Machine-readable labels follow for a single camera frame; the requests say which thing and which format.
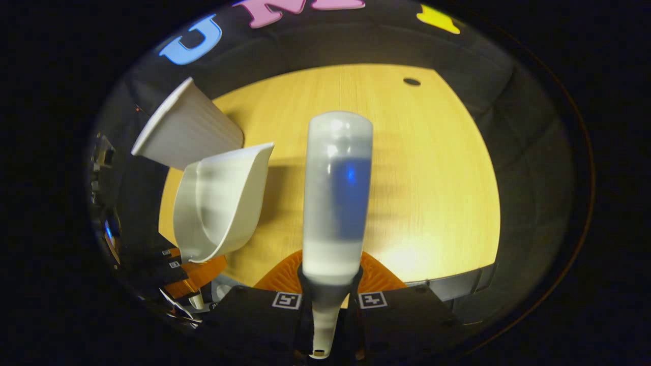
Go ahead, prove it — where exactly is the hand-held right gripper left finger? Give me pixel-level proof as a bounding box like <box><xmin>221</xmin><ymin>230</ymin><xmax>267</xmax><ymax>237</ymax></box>
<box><xmin>214</xmin><ymin>249</ymin><xmax>311</xmax><ymax>359</ymax></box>

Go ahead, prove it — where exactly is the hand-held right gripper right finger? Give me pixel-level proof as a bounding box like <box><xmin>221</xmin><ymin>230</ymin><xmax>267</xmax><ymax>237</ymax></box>
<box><xmin>352</xmin><ymin>251</ymin><xmax>462</xmax><ymax>359</ymax></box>

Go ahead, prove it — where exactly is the grey plastic dustpan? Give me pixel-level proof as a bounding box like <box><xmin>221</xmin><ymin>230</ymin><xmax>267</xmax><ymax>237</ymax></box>
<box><xmin>172</xmin><ymin>142</ymin><xmax>276</xmax><ymax>264</ymax></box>

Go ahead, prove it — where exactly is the grey ribbed garbage bin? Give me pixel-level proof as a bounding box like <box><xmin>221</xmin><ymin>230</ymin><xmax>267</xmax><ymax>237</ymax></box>
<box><xmin>131</xmin><ymin>77</ymin><xmax>245</xmax><ymax>171</ymax></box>

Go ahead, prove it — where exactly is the small grey broom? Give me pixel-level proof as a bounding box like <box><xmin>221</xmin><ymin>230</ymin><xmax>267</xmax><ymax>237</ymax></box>
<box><xmin>302</xmin><ymin>110</ymin><xmax>374</xmax><ymax>359</ymax></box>

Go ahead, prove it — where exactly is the wooden desktop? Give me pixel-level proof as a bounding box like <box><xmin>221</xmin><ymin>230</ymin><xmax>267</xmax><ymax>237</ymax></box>
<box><xmin>158</xmin><ymin>63</ymin><xmax>502</xmax><ymax>296</ymax></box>

